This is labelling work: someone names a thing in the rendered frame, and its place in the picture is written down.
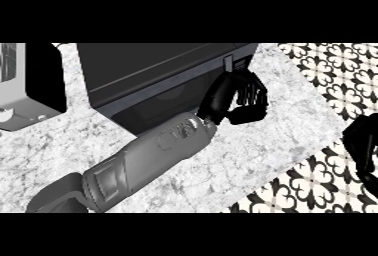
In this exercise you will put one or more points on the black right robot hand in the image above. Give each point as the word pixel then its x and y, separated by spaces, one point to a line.
pixel 364 146

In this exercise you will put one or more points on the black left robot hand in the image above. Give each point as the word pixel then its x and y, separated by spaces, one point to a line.
pixel 245 100

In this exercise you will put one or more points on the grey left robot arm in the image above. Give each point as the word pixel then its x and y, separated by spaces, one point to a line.
pixel 148 156

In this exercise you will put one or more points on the dark grey microwave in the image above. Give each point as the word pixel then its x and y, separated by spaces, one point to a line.
pixel 157 76

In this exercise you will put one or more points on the pale grey appliance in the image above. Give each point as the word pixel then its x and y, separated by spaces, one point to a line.
pixel 24 86

